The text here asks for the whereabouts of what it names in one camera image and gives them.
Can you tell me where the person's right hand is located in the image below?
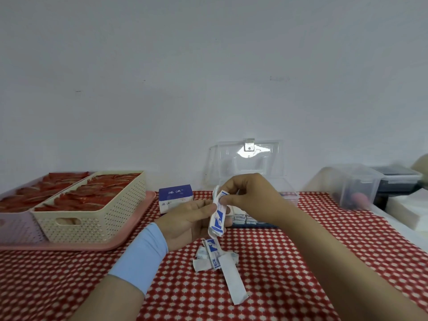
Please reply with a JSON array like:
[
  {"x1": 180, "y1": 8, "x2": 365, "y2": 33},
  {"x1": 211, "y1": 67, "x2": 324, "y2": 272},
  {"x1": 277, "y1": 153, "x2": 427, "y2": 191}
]
[{"x1": 217, "y1": 173, "x2": 299, "y2": 228}]

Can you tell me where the person's left hand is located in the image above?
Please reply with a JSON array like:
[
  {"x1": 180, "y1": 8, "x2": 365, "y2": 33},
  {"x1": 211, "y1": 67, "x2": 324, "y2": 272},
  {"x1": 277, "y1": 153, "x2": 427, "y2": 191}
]
[{"x1": 154, "y1": 198, "x2": 235, "y2": 252}]

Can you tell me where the row of bandage stacks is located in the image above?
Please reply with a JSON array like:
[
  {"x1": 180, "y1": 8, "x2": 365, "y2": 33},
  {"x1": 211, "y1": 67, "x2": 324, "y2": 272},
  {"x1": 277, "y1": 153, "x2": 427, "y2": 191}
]
[{"x1": 230, "y1": 210, "x2": 279, "y2": 228}]

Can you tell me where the blue white cardboard box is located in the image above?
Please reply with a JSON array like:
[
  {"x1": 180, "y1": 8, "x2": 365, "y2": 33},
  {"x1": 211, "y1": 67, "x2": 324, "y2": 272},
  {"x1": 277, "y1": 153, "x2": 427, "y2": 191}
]
[{"x1": 158, "y1": 184, "x2": 194, "y2": 215}]

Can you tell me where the bundle of bandage wrappers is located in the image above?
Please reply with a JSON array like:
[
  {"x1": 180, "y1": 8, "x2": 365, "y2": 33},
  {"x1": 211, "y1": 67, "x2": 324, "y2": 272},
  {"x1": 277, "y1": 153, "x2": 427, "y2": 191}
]
[{"x1": 208, "y1": 185, "x2": 232, "y2": 239}]

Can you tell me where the clear storage box blue base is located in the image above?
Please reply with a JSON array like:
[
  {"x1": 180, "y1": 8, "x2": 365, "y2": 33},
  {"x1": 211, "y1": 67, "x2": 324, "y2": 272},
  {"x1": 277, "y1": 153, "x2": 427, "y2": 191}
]
[{"x1": 204, "y1": 138, "x2": 300, "y2": 229}]

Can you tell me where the pile of bandage strips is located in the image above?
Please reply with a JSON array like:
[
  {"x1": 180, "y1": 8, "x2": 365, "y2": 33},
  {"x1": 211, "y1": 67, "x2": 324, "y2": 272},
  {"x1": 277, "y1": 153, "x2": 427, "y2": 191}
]
[{"x1": 192, "y1": 238, "x2": 250, "y2": 306}]

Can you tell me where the person's right forearm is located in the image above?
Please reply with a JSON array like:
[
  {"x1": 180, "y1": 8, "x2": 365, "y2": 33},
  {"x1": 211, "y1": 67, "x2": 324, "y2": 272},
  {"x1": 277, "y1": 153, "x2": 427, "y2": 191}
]
[{"x1": 276, "y1": 207, "x2": 428, "y2": 321}]

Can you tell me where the person's left forearm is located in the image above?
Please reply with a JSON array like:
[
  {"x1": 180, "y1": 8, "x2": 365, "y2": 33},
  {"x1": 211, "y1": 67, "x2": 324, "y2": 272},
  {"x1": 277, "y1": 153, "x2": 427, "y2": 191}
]
[{"x1": 68, "y1": 274, "x2": 145, "y2": 321}]

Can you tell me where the pink plastic tray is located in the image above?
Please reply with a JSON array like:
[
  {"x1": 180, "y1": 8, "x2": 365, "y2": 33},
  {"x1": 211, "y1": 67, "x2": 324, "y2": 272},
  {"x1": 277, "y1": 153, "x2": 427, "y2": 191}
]
[{"x1": 0, "y1": 191, "x2": 157, "y2": 252}]

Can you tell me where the light blue wristband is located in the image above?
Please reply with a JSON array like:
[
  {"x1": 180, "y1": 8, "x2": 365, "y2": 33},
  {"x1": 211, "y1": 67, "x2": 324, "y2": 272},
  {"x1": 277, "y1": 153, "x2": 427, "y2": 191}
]
[{"x1": 108, "y1": 222, "x2": 169, "y2": 296}]

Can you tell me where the red white checked tablecloth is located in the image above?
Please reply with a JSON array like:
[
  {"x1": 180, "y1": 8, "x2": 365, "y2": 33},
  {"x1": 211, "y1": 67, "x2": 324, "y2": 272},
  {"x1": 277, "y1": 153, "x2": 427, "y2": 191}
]
[{"x1": 0, "y1": 191, "x2": 428, "y2": 321}]

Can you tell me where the cream perforated plastic basket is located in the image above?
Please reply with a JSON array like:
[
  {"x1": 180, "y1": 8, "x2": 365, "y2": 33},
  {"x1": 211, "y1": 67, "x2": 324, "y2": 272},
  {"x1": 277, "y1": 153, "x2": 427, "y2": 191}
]
[{"x1": 30, "y1": 171, "x2": 147, "y2": 244}]

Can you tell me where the clear plastic container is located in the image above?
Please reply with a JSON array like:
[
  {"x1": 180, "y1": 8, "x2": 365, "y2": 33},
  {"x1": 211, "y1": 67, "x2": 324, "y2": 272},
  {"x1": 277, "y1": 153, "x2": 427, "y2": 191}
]
[{"x1": 304, "y1": 165, "x2": 384, "y2": 212}]

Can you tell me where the pile of red packets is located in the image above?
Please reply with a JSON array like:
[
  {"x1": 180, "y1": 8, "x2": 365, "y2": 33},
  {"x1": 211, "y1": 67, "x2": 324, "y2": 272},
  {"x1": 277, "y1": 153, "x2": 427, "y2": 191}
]
[
  {"x1": 0, "y1": 172, "x2": 91, "y2": 213},
  {"x1": 34, "y1": 173, "x2": 141, "y2": 212}
]

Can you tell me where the black flat object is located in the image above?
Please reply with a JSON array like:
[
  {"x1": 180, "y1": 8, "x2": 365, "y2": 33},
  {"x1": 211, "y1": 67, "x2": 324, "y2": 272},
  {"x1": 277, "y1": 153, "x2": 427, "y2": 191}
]
[{"x1": 371, "y1": 165, "x2": 424, "y2": 210}]

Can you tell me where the beige round object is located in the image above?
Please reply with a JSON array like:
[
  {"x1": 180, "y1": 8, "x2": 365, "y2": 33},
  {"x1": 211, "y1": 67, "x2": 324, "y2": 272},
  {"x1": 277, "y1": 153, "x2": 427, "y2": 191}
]
[{"x1": 411, "y1": 153, "x2": 428, "y2": 181}]

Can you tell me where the pink perforated plastic basket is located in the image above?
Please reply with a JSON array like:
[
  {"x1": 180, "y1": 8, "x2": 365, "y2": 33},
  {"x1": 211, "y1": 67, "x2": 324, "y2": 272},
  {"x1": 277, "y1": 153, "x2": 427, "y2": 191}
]
[{"x1": 0, "y1": 172, "x2": 98, "y2": 247}]

